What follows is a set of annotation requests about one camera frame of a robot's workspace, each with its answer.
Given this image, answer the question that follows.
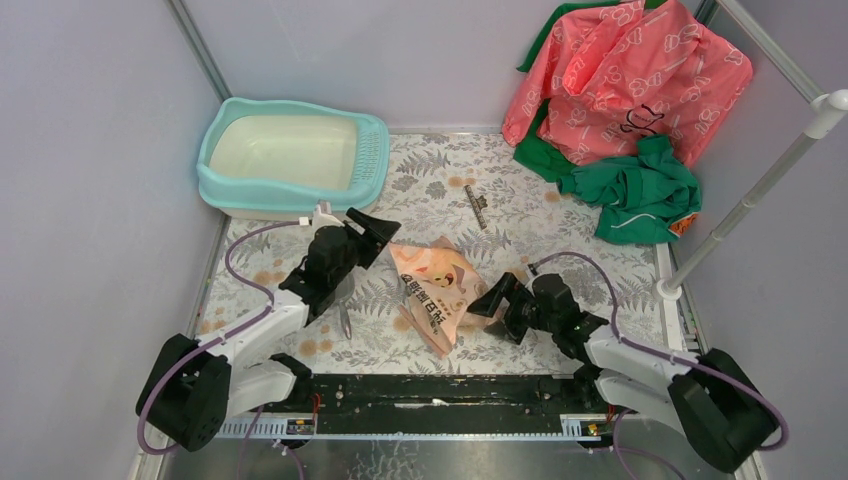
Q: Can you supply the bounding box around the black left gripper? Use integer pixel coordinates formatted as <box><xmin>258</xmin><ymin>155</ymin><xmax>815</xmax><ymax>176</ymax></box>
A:
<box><xmin>330</xmin><ymin>209</ymin><xmax>401</xmax><ymax>289</ymax></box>

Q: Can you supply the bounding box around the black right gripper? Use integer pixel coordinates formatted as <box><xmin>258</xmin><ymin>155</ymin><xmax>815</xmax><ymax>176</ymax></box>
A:
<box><xmin>465</xmin><ymin>272</ymin><xmax>558</xmax><ymax>345</ymax></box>

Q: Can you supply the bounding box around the silver metal scoop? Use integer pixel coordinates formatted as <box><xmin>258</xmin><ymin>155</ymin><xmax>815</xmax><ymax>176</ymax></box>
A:
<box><xmin>334</xmin><ymin>276</ymin><xmax>355</xmax><ymax>340</ymax></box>

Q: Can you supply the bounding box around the pink cat litter bag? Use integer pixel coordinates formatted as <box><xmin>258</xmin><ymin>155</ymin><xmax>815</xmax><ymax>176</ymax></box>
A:
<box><xmin>389</xmin><ymin>236</ymin><xmax>502</xmax><ymax>358</ymax></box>

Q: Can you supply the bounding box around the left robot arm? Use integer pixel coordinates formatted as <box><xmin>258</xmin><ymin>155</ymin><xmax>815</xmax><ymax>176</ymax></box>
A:
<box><xmin>135</xmin><ymin>203</ymin><xmax>401</xmax><ymax>455</ymax></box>

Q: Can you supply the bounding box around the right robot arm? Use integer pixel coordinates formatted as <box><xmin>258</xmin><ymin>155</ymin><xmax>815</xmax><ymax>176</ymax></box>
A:
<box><xmin>467</xmin><ymin>273</ymin><xmax>779</xmax><ymax>473</ymax></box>

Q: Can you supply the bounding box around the teal litter box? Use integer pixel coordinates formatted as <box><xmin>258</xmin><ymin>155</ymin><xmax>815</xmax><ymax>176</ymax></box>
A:
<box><xmin>196</xmin><ymin>97</ymin><xmax>390</xmax><ymax>221</ymax></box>

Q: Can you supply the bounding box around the floral patterned table mat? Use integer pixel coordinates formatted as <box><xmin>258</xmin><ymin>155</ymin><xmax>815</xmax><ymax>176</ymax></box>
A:
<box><xmin>192</xmin><ymin>133</ymin><xmax>694</xmax><ymax>376</ymax></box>

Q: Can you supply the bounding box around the green cloth garment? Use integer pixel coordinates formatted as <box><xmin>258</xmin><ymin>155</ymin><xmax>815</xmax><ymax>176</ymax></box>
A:
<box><xmin>517</xmin><ymin>14</ymin><xmax>702</xmax><ymax>244</ymax></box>

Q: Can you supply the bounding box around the pink printed garment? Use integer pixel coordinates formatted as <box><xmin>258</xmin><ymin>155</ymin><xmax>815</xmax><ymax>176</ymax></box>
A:
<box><xmin>502</xmin><ymin>1</ymin><xmax>753</xmax><ymax>167</ymax></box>

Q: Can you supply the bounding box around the white pipe rack stand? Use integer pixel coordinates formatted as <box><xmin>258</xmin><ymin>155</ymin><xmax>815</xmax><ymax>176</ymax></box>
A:
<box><xmin>654</xmin><ymin>89</ymin><xmax>848</xmax><ymax>352</ymax></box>

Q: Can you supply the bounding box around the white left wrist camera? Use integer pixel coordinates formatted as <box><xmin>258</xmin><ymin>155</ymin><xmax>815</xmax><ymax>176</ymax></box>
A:
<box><xmin>297</xmin><ymin>201</ymin><xmax>344</xmax><ymax>232</ymax></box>

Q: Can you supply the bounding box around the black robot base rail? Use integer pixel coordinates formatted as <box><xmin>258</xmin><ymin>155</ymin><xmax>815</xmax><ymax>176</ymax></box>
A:
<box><xmin>265</xmin><ymin>374</ymin><xmax>622</xmax><ymax>438</ymax></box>

